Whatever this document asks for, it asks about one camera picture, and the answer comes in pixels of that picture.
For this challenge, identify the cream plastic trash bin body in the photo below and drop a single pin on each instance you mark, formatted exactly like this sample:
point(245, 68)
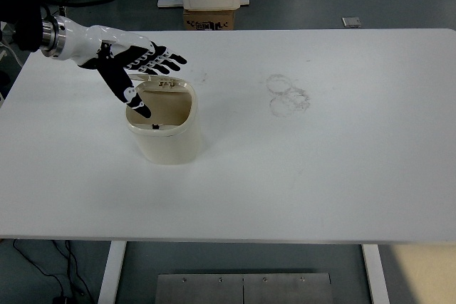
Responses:
point(171, 144)

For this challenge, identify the cream hinged trash bin lid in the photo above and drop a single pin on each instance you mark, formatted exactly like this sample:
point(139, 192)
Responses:
point(142, 77)

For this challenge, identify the black power adapter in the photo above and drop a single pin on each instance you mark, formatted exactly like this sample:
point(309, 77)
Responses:
point(61, 299)

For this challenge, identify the brown printed cardboard box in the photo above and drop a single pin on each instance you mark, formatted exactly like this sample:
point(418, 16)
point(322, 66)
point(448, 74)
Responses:
point(208, 21)

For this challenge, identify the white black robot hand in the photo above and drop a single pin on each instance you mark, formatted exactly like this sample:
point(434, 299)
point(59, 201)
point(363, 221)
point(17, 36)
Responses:
point(117, 51)

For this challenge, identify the grey flat foot bar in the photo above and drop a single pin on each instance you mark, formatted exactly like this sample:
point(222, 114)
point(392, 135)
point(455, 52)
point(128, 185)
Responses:
point(167, 3)

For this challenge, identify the white table leg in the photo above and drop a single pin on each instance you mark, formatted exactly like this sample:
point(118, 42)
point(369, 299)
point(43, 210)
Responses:
point(375, 275)
point(112, 272)

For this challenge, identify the small grey flat floor item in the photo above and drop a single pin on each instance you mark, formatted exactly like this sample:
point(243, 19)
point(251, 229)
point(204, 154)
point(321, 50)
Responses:
point(351, 21)

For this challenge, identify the grey metal plate with screws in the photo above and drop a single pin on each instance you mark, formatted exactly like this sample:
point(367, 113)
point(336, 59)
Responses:
point(242, 289)

